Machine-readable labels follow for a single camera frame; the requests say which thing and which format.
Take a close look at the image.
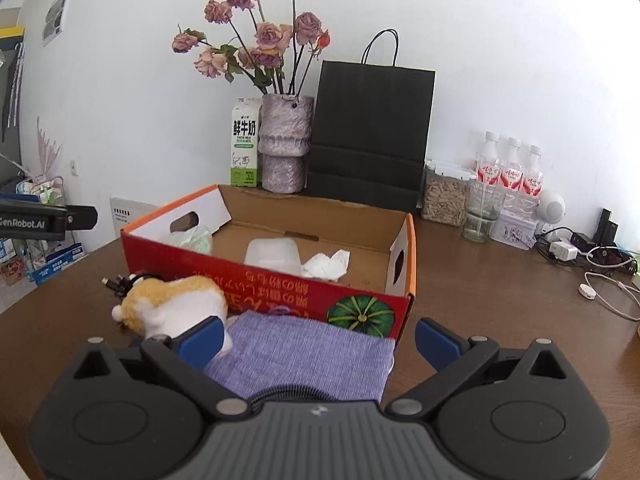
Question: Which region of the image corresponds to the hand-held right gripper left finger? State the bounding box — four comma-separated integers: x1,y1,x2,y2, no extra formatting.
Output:
65,316,251,421

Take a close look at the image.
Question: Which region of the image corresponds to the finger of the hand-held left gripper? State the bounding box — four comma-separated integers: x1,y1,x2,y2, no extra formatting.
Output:
66,205,99,231

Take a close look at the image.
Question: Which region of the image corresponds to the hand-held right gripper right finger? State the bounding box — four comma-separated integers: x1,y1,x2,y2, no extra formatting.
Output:
387,317,576,418

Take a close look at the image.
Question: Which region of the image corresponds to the orange white plush toy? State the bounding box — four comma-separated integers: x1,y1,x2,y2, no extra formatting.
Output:
111,275,235,358

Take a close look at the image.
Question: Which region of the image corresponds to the black cable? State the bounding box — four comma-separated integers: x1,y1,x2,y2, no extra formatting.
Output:
101,272,161,295

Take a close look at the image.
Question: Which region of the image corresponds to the red orange cardboard box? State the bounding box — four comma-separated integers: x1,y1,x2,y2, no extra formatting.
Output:
120,184,417,355

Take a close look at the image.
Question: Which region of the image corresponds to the purple cloth pouch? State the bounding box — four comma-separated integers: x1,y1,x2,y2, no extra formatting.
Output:
204,310,397,403

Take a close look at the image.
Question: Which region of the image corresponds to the white plastic container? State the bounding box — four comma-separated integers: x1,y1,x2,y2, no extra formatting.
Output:
244,238,303,277

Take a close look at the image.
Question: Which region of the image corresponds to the pale green plastic bag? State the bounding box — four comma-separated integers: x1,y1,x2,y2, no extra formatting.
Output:
167,225,214,256

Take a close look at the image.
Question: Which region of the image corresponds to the clear drinking glass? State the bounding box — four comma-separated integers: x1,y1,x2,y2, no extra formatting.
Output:
462,180,506,243

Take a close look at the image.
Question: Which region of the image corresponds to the white printed tin box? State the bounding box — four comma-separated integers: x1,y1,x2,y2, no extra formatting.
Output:
490,208,538,251

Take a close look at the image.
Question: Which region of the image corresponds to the crumpled white tissue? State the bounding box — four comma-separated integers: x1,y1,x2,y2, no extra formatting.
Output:
301,249,350,281

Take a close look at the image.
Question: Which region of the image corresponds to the clear jar of seeds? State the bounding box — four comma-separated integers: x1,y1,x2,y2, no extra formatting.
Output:
420,159,477,227

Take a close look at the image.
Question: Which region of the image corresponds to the white green milk carton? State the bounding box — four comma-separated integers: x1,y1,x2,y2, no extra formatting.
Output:
230,97,263,187

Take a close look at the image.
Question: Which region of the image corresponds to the black power adapter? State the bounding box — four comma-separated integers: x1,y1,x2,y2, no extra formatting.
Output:
570,231,598,253

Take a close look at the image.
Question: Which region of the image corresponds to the white round speaker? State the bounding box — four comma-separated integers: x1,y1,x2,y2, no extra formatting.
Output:
536,188,567,226

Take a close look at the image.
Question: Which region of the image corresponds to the red label water bottle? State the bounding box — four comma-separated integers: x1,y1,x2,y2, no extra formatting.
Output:
521,145,545,211
500,137,524,211
475,131,502,188

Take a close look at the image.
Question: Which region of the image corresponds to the black upright device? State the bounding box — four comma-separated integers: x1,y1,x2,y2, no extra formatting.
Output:
599,208,619,247

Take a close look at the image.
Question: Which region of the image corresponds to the purple textured vase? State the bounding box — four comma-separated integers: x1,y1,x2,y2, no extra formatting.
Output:
257,93,315,193

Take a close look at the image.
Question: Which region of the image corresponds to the black paper bag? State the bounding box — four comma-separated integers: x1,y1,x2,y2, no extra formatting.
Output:
306,30,436,211

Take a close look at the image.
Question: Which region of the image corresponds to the dried pink roses bunch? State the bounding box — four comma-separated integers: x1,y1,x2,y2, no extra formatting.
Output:
172,0,332,97

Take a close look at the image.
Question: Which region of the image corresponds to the metal wire rack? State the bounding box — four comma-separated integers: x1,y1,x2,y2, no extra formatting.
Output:
15,175,68,207

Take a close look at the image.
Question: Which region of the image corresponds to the dark wall fixture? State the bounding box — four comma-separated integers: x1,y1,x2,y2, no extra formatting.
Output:
0,25,26,143

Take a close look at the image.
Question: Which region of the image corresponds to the white cable with round puck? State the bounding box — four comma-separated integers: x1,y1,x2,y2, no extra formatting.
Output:
577,270,640,321

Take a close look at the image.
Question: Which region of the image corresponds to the wall poster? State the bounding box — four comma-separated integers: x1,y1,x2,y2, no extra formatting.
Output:
41,0,75,48

